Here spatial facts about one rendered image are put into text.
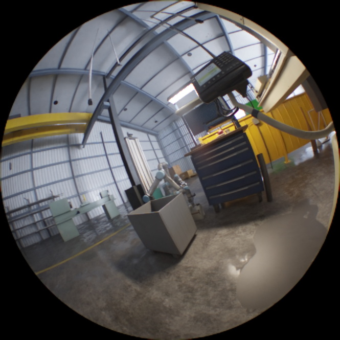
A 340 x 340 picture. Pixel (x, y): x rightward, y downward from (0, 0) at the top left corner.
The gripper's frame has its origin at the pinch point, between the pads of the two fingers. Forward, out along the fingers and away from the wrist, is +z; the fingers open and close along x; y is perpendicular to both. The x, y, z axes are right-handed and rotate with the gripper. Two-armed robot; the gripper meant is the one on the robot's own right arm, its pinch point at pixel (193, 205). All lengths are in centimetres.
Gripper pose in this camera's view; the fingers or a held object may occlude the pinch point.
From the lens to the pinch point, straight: 166.0
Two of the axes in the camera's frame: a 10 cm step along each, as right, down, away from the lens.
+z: 4.0, 9.2, -0.3
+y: -8.3, 3.7, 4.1
